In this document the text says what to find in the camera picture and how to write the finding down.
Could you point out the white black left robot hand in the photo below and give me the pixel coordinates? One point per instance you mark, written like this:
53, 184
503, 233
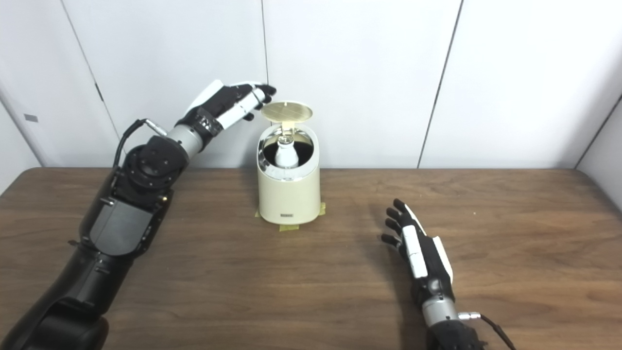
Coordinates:
218, 107

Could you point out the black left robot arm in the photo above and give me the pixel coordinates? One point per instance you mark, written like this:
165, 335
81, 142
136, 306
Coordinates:
121, 228

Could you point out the cream round bin lid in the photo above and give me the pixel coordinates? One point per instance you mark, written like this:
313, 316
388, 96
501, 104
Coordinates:
286, 111

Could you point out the small gray wall label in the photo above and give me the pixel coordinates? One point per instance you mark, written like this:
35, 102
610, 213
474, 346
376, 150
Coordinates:
30, 118

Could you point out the small white plastic bottle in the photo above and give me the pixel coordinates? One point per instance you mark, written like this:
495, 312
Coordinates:
286, 155

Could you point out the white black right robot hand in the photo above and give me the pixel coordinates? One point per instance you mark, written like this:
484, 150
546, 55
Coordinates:
432, 272

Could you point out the cream-colored bin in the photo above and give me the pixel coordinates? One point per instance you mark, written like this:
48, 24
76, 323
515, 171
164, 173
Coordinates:
289, 199

